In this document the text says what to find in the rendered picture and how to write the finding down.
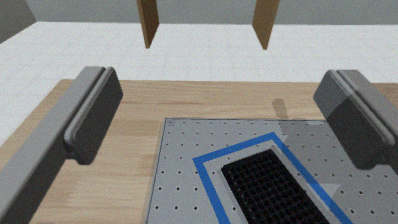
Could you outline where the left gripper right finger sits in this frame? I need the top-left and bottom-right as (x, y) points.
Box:
(313, 69), (398, 176)

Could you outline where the blue tape outline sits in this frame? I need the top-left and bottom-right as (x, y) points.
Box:
(193, 132), (353, 224)

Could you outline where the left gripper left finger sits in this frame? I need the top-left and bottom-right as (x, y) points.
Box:
(0, 66), (123, 224)

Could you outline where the black well plate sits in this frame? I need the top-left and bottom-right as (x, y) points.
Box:
(221, 149), (330, 224)

